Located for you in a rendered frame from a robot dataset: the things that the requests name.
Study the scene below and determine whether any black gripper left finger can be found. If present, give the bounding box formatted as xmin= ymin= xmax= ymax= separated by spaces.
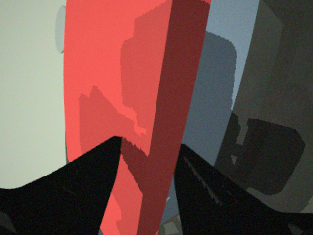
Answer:
xmin=0 ymin=136 xmax=121 ymax=235

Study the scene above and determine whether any red box lid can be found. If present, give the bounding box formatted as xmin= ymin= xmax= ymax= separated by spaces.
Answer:
xmin=63 ymin=0 xmax=212 ymax=235

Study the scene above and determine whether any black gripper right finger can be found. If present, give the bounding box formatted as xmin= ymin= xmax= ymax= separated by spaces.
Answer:
xmin=175 ymin=144 xmax=313 ymax=235

